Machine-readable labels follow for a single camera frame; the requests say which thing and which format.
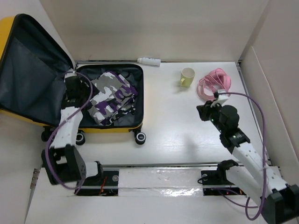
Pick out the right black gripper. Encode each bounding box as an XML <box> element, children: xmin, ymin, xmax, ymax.
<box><xmin>195</xmin><ymin>99</ymin><xmax>225</xmax><ymax>133</ymax></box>

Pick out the pink cable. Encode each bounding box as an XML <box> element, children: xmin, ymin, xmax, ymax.
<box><xmin>197</xmin><ymin>68</ymin><xmax>232</xmax><ymax>104</ymax></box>

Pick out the purple camouflage cloth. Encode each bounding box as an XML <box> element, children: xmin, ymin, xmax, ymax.
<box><xmin>88</xmin><ymin>71</ymin><xmax>138</xmax><ymax>126</ymax></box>

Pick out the yellow-green mug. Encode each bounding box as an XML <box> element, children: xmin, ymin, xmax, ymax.
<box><xmin>180</xmin><ymin>68</ymin><xmax>195</xmax><ymax>88</ymax></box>

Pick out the yellow hard-shell suitcase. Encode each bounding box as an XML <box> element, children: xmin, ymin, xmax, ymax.
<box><xmin>0</xmin><ymin>14</ymin><xmax>146</xmax><ymax>145</ymax></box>

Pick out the white spray bottle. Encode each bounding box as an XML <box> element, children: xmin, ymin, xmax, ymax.
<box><xmin>137</xmin><ymin>57</ymin><xmax>161</xmax><ymax>67</ymax></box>

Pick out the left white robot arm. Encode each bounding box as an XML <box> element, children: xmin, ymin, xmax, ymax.
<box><xmin>42</xmin><ymin>71</ymin><xmax>104</xmax><ymax>187</ymax></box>

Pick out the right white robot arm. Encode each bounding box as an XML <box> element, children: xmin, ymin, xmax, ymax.
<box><xmin>196</xmin><ymin>101</ymin><xmax>299</xmax><ymax>224</ymax></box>

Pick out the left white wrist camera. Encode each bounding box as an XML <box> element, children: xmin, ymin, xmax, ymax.
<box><xmin>64</xmin><ymin>70</ymin><xmax>77</xmax><ymax>82</ymax></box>

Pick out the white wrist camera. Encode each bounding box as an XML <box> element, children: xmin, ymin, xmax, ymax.
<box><xmin>210</xmin><ymin>89</ymin><xmax>229</xmax><ymax>107</ymax></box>
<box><xmin>64</xmin><ymin>70</ymin><xmax>77</xmax><ymax>82</ymax></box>

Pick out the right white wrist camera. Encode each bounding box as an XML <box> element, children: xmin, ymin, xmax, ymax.
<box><xmin>210</xmin><ymin>89</ymin><xmax>229</xmax><ymax>107</ymax></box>

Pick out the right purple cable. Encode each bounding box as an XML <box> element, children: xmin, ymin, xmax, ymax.
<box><xmin>218</xmin><ymin>92</ymin><xmax>268</xmax><ymax>220</ymax></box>

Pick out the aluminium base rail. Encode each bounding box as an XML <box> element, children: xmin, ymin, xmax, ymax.
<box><xmin>74</xmin><ymin>163</ymin><xmax>271</xmax><ymax>194</ymax></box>

